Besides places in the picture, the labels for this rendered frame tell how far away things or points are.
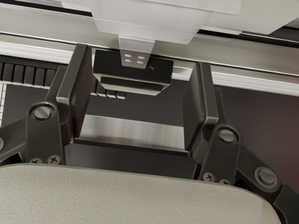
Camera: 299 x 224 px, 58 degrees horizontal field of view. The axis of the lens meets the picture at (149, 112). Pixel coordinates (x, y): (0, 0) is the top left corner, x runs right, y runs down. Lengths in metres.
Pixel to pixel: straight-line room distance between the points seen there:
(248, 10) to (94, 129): 0.14
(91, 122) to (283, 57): 0.40
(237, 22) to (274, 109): 0.63
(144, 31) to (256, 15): 0.09
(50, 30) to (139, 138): 0.32
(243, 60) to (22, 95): 0.54
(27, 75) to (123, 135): 0.44
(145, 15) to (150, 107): 0.53
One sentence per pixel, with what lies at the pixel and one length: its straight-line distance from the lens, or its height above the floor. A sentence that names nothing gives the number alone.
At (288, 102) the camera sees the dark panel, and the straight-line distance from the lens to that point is 0.85.
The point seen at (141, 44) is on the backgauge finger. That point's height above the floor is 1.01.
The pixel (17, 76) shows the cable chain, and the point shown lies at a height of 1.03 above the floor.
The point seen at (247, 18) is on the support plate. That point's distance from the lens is 0.21.
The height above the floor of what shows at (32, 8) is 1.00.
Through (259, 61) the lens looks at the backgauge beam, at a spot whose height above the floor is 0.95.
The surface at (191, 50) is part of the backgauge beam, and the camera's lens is 0.48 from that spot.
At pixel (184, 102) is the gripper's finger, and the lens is 0.15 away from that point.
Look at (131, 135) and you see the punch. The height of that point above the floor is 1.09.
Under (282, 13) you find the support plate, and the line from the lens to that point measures 0.20.
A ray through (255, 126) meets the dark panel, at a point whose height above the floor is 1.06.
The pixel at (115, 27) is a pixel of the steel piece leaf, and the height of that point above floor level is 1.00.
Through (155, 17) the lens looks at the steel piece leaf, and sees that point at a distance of 0.21.
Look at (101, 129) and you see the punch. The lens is 0.22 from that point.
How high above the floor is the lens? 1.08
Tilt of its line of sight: 1 degrees down
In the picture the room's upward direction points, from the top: 173 degrees counter-clockwise
